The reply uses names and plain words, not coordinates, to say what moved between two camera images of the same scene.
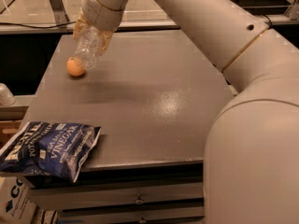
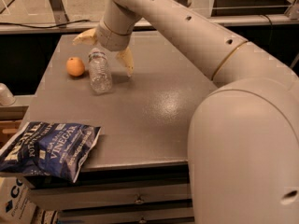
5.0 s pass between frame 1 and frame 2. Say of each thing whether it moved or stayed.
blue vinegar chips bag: stayed
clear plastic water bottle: moved
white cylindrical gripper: moved
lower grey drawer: stayed
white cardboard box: stayed
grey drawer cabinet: stayed
